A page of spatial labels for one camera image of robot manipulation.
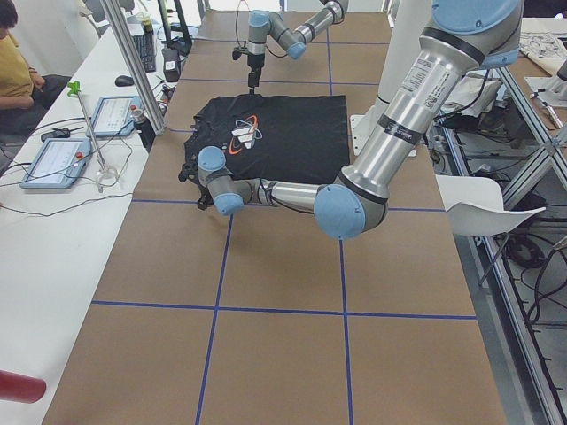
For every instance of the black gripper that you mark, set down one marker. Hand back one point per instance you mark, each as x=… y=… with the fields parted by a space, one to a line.
x=190 y=168
x=255 y=64

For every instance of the black graphic t-shirt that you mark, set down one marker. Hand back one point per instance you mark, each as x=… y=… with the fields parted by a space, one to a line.
x=279 y=138

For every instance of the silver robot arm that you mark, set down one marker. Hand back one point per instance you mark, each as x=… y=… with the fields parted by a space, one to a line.
x=460 y=36
x=264 y=24

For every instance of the black water bottle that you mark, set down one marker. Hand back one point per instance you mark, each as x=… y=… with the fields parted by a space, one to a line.
x=143 y=127

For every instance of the metal stand green top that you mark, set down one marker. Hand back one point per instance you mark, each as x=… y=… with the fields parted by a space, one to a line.
x=105 y=171

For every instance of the black keyboard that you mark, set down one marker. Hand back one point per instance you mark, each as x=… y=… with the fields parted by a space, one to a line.
x=144 y=44

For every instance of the far teach pendant tablet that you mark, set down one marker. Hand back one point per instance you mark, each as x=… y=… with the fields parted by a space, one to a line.
x=112 y=116

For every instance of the teach pendant tablet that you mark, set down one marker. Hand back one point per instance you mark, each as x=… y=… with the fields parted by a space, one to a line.
x=58 y=164
x=112 y=116

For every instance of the black computer mouse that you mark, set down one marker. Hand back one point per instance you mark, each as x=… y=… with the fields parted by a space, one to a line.
x=123 y=81

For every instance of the near teach pendant tablet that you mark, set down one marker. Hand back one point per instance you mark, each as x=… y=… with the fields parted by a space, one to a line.
x=58 y=164

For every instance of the person in yellow shirt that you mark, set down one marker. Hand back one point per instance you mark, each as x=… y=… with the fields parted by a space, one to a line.
x=26 y=96

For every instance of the white plastic chair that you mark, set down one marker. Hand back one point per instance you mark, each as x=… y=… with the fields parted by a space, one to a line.
x=475 y=206

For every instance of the red cylinder bottle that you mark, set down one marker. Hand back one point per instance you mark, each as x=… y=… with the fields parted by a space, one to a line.
x=21 y=388

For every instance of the aluminium frame post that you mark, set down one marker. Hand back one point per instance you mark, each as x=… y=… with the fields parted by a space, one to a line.
x=134 y=64

